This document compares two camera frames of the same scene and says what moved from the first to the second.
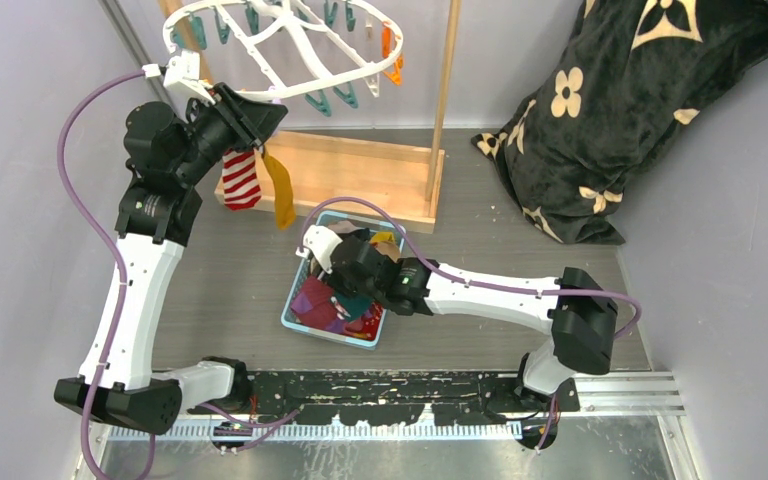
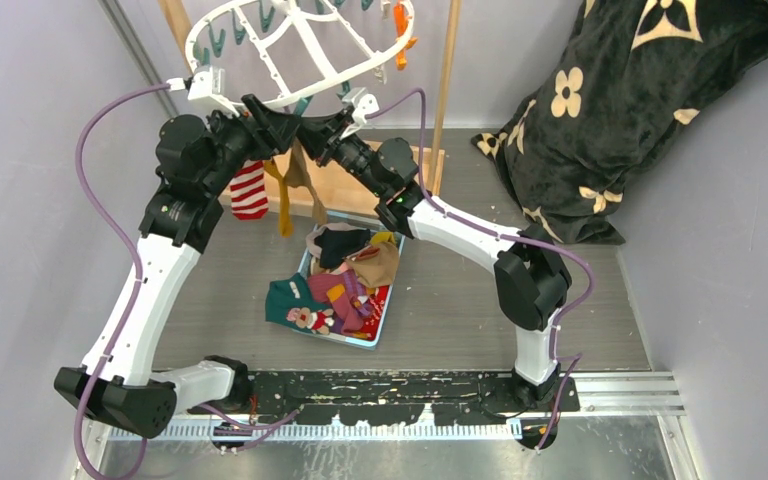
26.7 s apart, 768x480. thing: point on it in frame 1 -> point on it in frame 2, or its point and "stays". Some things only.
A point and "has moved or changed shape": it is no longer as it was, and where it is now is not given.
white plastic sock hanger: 247,50 has moved or changed shape
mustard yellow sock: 285,206 stays
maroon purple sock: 314,308 -> 345,294
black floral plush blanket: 633,68 stays
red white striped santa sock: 241,186 has moved or changed shape
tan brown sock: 389,249 -> 298,174
